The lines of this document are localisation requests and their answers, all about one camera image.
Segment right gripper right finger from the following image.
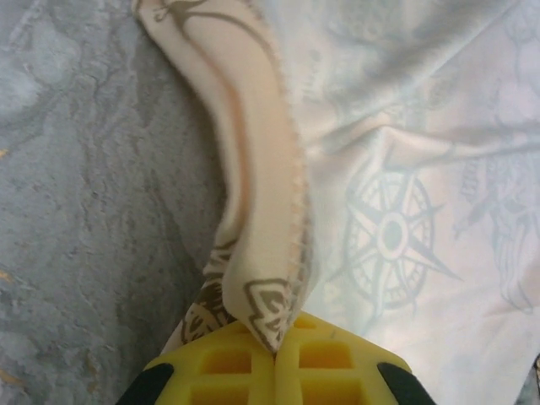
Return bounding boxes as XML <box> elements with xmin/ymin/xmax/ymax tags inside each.
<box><xmin>275</xmin><ymin>310</ymin><xmax>432</xmax><ymax>405</ymax></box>

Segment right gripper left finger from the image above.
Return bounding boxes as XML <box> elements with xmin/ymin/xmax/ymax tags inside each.
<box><xmin>116</xmin><ymin>320</ymin><xmax>278</xmax><ymax>405</ymax></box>

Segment peach printed t-shirt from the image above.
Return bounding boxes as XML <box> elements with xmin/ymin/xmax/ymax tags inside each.
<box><xmin>130</xmin><ymin>0</ymin><xmax>540</xmax><ymax>405</ymax></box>

